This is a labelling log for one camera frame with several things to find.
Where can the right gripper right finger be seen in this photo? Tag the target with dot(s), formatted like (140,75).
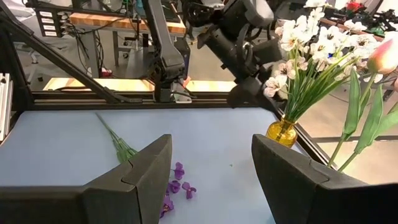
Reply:
(311,202)

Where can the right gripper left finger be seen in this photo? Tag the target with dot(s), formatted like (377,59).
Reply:
(109,202)

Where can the white artificial flower bunch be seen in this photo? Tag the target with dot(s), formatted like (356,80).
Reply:
(332,34)
(290,37)

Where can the yellow glass vase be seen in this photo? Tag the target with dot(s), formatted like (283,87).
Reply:
(281,133)

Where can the purple artificial flower bunch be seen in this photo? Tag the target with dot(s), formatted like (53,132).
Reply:
(178,170)

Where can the pink artificial tulip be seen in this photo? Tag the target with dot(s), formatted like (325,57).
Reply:
(384,56)
(371,124)

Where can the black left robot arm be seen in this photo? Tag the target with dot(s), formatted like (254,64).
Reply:
(164,56)

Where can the blue table mat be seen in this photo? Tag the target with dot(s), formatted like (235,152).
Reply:
(62,149)

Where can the red flower bouquet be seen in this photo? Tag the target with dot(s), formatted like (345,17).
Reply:
(354,5)

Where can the silver aluminium profile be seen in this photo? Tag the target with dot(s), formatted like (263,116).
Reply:
(5,105)

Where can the wooden workbench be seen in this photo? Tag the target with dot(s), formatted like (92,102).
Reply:
(102,20)

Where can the black box white labels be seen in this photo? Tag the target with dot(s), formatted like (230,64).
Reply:
(49,23)

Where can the black metal table frame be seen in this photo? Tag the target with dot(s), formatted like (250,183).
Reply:
(77,104)

